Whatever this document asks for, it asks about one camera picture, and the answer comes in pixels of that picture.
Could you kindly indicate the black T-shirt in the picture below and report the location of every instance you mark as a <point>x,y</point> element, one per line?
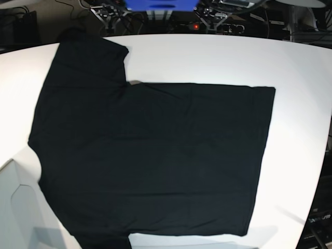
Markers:
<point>153,158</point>

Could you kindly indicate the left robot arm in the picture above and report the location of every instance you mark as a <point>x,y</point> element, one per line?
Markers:
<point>213,14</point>

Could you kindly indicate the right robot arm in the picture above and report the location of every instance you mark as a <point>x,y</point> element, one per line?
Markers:
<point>110,13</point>

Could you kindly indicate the black power strip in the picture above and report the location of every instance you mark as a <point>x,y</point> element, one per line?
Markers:
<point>200,28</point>

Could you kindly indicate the blue box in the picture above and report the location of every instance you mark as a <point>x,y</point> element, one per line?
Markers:
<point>174,5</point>

